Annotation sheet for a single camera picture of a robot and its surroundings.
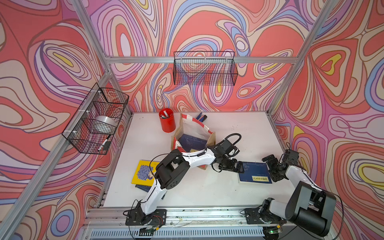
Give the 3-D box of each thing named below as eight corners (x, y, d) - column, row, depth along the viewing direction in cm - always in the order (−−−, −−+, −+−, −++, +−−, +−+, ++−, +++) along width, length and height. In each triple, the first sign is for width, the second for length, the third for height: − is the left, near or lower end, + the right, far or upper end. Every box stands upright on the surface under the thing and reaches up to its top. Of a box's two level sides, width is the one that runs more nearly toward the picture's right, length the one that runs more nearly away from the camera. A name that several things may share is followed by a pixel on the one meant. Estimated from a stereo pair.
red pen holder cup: (161, 132, 110) (157, 120, 99) (163, 120, 117) (160, 108, 107) (175, 132, 110) (173, 120, 99) (176, 120, 117) (174, 108, 107)
